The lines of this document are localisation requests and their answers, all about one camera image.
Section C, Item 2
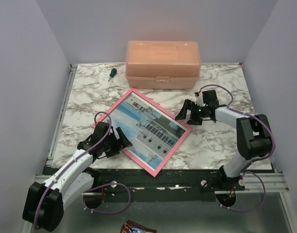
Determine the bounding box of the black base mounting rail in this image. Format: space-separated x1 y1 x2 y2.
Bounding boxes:
75 168 245 203

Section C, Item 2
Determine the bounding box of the building photo print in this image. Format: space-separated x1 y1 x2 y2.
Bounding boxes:
96 91 188 174

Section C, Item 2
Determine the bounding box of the green handled screwdriver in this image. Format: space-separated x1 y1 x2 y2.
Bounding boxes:
108 68 117 81

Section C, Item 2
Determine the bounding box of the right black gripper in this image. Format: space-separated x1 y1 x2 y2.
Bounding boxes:
175 100 208 126

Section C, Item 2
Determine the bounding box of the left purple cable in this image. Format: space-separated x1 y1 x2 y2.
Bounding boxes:
33 111 132 230

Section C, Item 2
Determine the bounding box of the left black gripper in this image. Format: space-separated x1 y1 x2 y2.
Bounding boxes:
102 127 132 157

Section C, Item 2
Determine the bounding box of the aluminium extrusion rail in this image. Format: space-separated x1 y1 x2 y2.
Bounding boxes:
19 65 290 233

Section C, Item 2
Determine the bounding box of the brown snack wrapper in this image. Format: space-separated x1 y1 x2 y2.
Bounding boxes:
120 220 157 233

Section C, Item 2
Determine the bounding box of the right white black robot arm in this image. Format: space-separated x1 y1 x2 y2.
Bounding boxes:
175 90 275 190

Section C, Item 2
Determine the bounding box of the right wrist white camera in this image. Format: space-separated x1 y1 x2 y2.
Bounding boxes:
195 92 204 106

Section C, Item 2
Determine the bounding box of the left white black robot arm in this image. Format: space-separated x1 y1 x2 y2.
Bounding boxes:
22 122 132 232

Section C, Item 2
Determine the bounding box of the orange translucent plastic toolbox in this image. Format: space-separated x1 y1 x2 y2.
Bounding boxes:
125 41 201 89

